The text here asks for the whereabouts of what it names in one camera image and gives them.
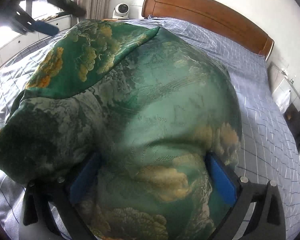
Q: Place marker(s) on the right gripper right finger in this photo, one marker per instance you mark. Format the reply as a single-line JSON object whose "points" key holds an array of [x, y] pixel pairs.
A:
{"points": [[268, 218]]}

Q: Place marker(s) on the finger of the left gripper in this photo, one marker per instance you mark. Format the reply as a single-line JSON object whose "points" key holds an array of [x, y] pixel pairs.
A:
{"points": [[45, 28]]}

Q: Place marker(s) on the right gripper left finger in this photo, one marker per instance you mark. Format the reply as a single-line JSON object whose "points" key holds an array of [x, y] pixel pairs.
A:
{"points": [[37, 221]]}

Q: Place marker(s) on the green patterned silk garment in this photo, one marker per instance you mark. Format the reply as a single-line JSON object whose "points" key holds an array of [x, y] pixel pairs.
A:
{"points": [[152, 106]]}

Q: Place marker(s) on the white drawer cabinet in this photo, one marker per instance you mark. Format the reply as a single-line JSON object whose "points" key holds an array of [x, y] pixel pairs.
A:
{"points": [[21, 42]]}

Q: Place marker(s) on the light blue checked bedsheet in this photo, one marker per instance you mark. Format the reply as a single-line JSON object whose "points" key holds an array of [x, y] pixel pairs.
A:
{"points": [[268, 148]]}

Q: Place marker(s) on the dark blue jacket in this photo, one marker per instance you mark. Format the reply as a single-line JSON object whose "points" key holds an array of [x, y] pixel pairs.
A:
{"points": [[292, 118]]}

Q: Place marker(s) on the brown wooden headboard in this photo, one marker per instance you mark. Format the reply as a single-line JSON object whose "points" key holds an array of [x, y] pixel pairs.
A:
{"points": [[216, 17]]}

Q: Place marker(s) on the white security camera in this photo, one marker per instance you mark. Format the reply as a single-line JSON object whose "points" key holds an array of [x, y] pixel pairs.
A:
{"points": [[121, 11]]}

